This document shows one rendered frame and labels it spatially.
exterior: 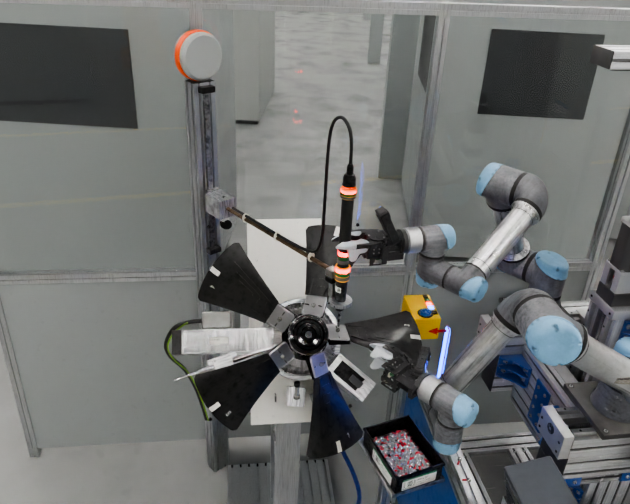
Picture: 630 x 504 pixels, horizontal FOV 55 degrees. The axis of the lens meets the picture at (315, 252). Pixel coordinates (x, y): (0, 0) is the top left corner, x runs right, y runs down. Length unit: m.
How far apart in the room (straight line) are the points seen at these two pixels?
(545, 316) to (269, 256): 0.96
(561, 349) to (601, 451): 0.59
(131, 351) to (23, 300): 0.49
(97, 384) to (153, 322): 0.43
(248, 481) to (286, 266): 1.17
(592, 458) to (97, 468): 2.14
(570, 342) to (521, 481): 0.34
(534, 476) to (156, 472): 2.00
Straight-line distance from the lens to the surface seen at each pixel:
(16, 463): 3.30
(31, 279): 2.67
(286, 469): 2.35
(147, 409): 3.00
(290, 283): 2.07
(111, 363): 2.84
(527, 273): 2.30
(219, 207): 2.11
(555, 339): 1.54
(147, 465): 3.12
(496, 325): 1.69
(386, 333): 1.87
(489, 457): 2.96
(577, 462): 2.10
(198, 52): 2.05
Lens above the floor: 2.28
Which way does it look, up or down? 29 degrees down
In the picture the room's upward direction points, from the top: 3 degrees clockwise
